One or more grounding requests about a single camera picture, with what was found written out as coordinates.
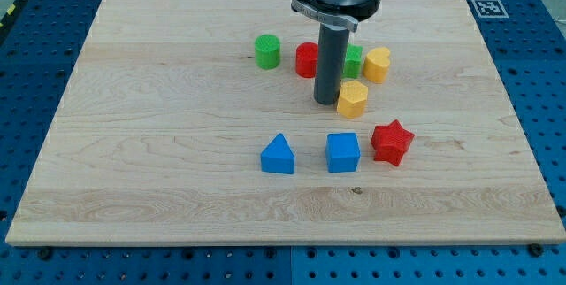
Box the red star block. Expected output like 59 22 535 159
371 119 415 166

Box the green block behind rod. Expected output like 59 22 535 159
342 44 363 79

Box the black clamp flange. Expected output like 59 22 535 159
291 0 381 33

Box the red cylinder block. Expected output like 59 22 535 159
295 42 318 78

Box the yellow hexagon block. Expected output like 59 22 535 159
336 80 369 119

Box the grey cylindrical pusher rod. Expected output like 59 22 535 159
313 24 349 105

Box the white fiducial marker tag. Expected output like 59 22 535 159
471 0 509 19

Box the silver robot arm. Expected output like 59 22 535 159
291 0 380 105

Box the wooden board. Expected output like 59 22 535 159
6 0 565 247

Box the yellow heart block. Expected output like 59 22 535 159
363 47 391 84

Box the green cylinder block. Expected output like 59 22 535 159
254 34 280 70

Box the blue cube block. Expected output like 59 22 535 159
325 133 361 173

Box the yellow black hazard tape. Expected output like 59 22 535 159
1 0 28 29

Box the blue triangle block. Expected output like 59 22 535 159
260 133 295 174

